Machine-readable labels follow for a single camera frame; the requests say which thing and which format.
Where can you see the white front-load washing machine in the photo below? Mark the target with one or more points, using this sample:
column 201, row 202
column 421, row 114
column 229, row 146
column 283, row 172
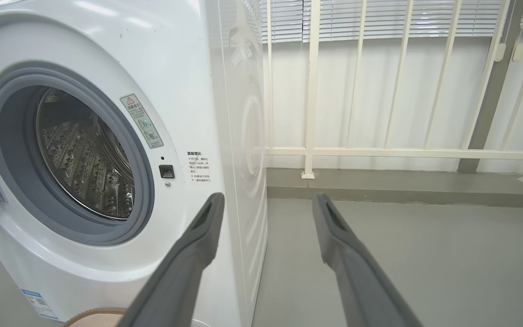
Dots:
column 189, row 68

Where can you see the cream metal railing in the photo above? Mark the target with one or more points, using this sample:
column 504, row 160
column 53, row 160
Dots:
column 379, row 152

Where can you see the grey warning label sticker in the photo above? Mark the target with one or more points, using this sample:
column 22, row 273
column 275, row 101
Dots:
column 141, row 120

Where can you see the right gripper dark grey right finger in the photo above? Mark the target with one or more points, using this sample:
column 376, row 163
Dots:
column 357, row 281

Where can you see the cream perforated laundry basket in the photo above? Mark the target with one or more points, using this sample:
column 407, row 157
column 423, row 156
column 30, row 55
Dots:
column 93, row 318

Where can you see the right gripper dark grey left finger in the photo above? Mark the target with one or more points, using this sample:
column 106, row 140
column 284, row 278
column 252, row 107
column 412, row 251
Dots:
column 175, row 281

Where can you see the blue energy label sticker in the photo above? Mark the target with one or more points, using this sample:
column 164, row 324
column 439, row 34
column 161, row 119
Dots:
column 39, row 304

